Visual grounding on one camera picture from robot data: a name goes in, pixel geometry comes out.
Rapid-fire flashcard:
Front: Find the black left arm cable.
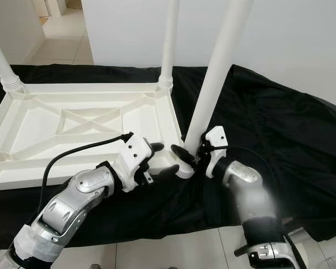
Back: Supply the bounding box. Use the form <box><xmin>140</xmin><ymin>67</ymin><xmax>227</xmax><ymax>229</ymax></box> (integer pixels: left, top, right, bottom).
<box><xmin>42</xmin><ymin>133</ymin><xmax>132</xmax><ymax>216</ymax></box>

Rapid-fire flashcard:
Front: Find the white plastic table top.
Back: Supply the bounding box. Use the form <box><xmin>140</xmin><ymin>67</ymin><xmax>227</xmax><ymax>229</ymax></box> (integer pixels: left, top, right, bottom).
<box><xmin>0</xmin><ymin>81</ymin><xmax>197</xmax><ymax>191</ymax></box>

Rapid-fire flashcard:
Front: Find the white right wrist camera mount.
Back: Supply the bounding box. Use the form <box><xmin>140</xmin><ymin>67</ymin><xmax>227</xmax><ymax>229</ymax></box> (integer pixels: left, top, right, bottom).
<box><xmin>204</xmin><ymin>126</ymin><xmax>229</xmax><ymax>177</ymax></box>

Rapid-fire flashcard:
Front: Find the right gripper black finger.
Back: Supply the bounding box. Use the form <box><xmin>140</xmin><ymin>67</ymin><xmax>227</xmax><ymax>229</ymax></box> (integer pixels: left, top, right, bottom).
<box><xmin>171</xmin><ymin>143</ymin><xmax>197</xmax><ymax>166</ymax></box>

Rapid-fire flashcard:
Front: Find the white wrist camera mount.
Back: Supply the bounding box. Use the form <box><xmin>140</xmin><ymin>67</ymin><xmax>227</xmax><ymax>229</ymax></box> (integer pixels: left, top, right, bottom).
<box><xmin>113</xmin><ymin>133</ymin><xmax>155</xmax><ymax>191</ymax></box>
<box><xmin>204</xmin><ymin>126</ymin><xmax>229</xmax><ymax>177</ymax></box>

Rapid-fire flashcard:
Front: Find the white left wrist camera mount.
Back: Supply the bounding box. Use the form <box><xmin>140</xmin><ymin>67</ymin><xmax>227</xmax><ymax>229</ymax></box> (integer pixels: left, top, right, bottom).
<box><xmin>113</xmin><ymin>133</ymin><xmax>155</xmax><ymax>191</ymax></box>

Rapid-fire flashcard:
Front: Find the white plastic table leg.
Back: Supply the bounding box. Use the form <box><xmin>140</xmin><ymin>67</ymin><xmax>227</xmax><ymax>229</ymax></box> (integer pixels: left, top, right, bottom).
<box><xmin>0</xmin><ymin>34</ymin><xmax>26</xmax><ymax>93</ymax></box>
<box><xmin>182</xmin><ymin>0</ymin><xmax>255</xmax><ymax>156</ymax></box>
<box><xmin>157</xmin><ymin>0</ymin><xmax>183</xmax><ymax>90</ymax></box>

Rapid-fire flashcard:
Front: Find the black table cloth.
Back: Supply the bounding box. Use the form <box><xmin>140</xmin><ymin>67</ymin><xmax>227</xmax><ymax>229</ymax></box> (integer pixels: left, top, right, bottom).
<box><xmin>0</xmin><ymin>63</ymin><xmax>336</xmax><ymax>250</ymax></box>

